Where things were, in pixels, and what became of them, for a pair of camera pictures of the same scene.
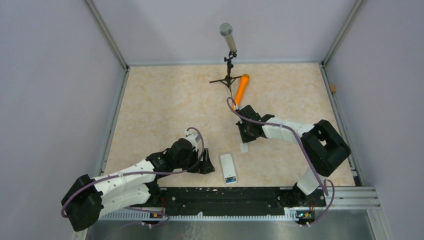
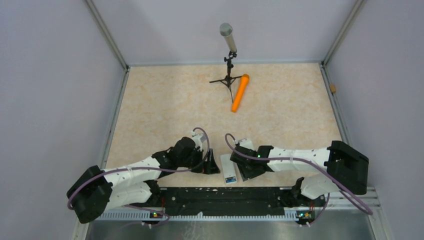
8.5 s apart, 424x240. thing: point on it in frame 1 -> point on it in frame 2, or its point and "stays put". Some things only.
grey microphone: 226,29 stays put
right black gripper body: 246,135 -> 247,172
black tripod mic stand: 228,79 stays put
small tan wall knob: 333,87 stays put
